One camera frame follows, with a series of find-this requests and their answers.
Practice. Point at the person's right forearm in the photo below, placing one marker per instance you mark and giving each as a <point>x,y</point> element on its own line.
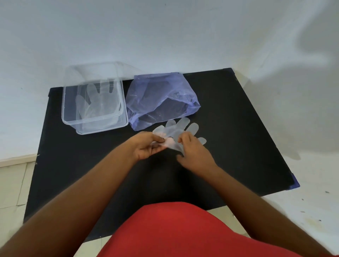
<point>254,211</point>

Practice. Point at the person's left thumb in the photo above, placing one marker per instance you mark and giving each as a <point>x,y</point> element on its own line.
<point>157,137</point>

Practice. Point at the clear plastic container lid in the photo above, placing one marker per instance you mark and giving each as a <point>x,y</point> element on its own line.
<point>106,70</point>

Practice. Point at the clear plastic disposable glove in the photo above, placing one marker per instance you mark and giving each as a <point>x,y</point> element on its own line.
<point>99,102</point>
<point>176,129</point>

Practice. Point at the person's left forearm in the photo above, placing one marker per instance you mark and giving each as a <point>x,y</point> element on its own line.
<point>76,201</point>

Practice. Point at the clear plastic container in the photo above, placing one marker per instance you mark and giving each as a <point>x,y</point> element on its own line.
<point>79,124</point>

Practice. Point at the red shirt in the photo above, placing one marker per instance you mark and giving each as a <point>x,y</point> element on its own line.
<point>174,233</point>

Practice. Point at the person's left hand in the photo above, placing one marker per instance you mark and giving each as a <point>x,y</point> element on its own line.
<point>143,147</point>

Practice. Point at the purple plastic bag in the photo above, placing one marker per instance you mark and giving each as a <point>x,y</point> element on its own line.
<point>161,100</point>

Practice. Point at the person's right thumb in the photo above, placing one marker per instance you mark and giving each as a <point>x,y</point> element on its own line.
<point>180,157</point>

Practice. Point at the person's right hand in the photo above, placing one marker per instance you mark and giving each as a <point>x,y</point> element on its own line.
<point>197,158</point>

